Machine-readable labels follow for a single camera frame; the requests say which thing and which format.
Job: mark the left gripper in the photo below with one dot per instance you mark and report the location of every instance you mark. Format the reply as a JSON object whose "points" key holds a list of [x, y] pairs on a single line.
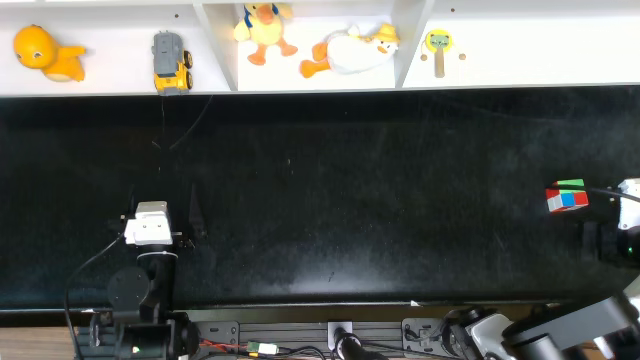
{"points": [[182, 240]]}

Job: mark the grey and yellow toy truck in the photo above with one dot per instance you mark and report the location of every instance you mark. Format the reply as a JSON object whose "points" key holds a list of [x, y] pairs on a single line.
{"points": [[170, 60]]}

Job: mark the yellow rubber duck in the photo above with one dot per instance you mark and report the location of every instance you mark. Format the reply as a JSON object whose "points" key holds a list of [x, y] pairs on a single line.
{"points": [[40, 50]]}

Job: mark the yellow rattle drum toy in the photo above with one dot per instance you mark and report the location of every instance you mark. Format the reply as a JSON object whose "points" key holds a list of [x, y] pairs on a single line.
{"points": [[439, 42]]}

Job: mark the many-coloured puzzle cube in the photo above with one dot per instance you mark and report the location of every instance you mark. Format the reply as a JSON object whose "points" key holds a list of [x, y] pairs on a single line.
{"points": [[567, 200]]}

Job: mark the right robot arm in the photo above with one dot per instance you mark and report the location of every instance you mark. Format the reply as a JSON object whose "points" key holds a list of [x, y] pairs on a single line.
{"points": [[575, 330]]}

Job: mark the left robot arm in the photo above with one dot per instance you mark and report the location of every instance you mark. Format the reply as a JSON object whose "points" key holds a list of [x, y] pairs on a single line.
{"points": [[160, 280]]}

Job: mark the white shelf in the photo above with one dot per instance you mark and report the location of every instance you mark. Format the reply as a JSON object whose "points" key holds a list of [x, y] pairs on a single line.
{"points": [[125, 55]]}

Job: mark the yellow plush duck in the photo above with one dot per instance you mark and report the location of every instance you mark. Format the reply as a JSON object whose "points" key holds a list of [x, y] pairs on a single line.
{"points": [[266, 30]]}

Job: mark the white plush duck with hat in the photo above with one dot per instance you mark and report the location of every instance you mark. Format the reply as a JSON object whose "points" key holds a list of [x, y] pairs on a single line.
{"points": [[355, 52]]}

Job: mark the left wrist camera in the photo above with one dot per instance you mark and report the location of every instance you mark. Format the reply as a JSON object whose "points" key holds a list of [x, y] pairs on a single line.
{"points": [[149, 225]]}

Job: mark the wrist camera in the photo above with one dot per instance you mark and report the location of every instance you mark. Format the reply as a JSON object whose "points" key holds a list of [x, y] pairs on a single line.
{"points": [[149, 225], [630, 210]]}

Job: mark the mounting rail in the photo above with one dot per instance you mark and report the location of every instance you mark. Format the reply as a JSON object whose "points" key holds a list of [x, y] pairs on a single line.
{"points": [[300, 332]]}

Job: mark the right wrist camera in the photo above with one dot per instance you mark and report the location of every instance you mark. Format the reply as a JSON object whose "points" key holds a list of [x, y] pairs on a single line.
{"points": [[630, 210]]}

